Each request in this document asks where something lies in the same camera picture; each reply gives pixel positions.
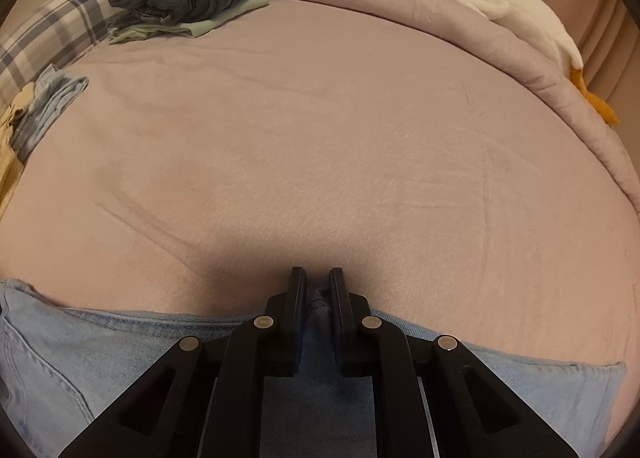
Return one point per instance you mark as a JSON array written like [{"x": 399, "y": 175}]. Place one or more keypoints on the pink quilted comforter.
[{"x": 450, "y": 13}]

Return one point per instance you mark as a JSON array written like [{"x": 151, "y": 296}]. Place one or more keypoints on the white goose plush toy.
[{"x": 500, "y": 3}]

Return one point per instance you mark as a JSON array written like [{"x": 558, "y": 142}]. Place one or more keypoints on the bed with pink sheet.
[{"x": 320, "y": 138}]

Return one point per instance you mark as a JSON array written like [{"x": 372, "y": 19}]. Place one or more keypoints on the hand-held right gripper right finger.
[{"x": 336, "y": 320}]

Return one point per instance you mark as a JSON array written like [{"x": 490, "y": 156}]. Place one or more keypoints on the folded light blue cloth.
[{"x": 50, "y": 103}]

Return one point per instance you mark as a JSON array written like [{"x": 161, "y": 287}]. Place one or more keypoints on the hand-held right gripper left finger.
[{"x": 300, "y": 320}]

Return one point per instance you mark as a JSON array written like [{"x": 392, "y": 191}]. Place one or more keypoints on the folded pale green cloth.
[{"x": 212, "y": 23}]

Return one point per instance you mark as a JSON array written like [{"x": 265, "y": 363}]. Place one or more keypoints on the pale yellow cloth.
[{"x": 10, "y": 173}]

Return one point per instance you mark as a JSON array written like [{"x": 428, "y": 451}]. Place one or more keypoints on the pink curtain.
[{"x": 605, "y": 38}]

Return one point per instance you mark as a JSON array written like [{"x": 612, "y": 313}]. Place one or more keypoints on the plaid pillow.
[{"x": 60, "y": 23}]

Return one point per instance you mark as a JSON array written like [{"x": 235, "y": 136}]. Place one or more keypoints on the light blue denim pants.
[{"x": 75, "y": 363}]

